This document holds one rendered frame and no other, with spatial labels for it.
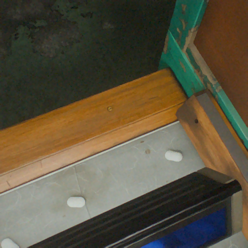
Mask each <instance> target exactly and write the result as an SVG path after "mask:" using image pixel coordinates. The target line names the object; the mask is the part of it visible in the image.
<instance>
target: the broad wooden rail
mask: <svg viewBox="0 0 248 248"><path fill-rule="evenodd" d="M187 100H188V97H187V95H186V94H185V92H184V91H183V89H182V87H181V85H180V84H179V82H178V80H177V78H176V76H175V75H174V74H173V72H172V70H171V68H170V67H167V68H165V69H162V70H160V71H157V72H154V73H151V74H148V75H146V76H142V77H140V78H138V79H136V80H133V81H130V82H127V83H125V84H122V85H119V86H116V87H115V88H112V89H109V90H106V91H104V92H101V93H98V94H95V95H92V96H89V97H86V98H84V99H82V100H79V101H77V102H74V103H72V104H69V105H66V106H63V107H61V108H57V109H54V110H53V111H50V112H47V113H45V114H41V115H39V116H36V117H33V118H30V119H28V120H24V121H23V122H20V123H18V124H15V125H12V126H9V127H6V128H4V129H0V194H1V193H4V192H7V191H9V190H12V189H14V188H17V187H18V186H21V185H24V184H26V183H29V182H31V181H34V180H35V179H38V178H40V177H43V176H46V175H48V174H51V173H54V172H55V171H58V170H60V169H63V168H65V167H68V166H70V165H73V164H76V163H77V162H79V161H82V160H84V159H86V158H89V157H92V156H94V155H97V154H99V153H101V152H103V151H106V150H108V149H111V148H114V147H116V146H119V145H121V144H124V143H126V142H128V141H130V140H133V139H136V138H138V137H140V136H143V135H146V134H148V133H151V132H153V131H154V130H157V129H160V128H162V127H165V126H167V125H170V124H172V123H175V122H177V121H179V120H178V118H177V117H176V116H175V114H176V111H177V110H178V108H179V107H180V106H181V105H182V104H183V103H184V102H185V101H187Z"/></svg>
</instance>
